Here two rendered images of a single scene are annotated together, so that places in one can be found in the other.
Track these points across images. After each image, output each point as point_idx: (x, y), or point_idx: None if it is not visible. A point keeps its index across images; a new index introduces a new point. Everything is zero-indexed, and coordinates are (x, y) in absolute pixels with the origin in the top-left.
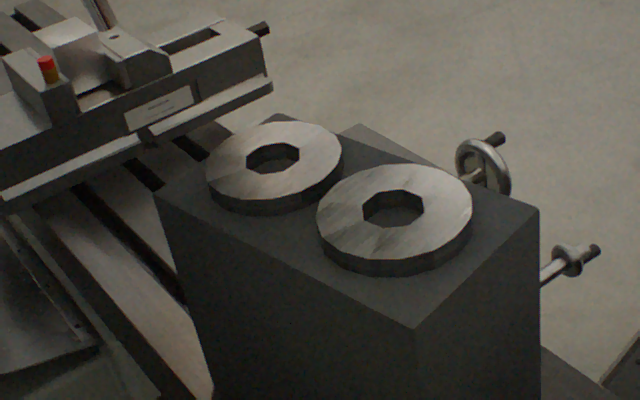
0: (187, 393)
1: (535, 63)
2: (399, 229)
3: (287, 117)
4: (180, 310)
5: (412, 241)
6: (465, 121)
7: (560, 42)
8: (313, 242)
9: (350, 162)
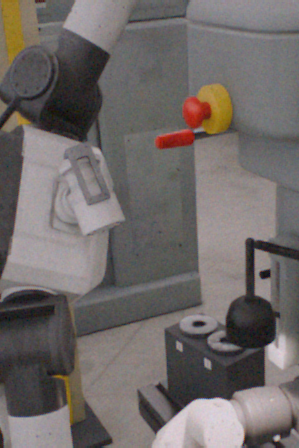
0: None
1: None
2: (198, 320)
3: (222, 362)
4: (282, 442)
5: (196, 317)
6: None
7: None
8: (219, 328)
9: (205, 345)
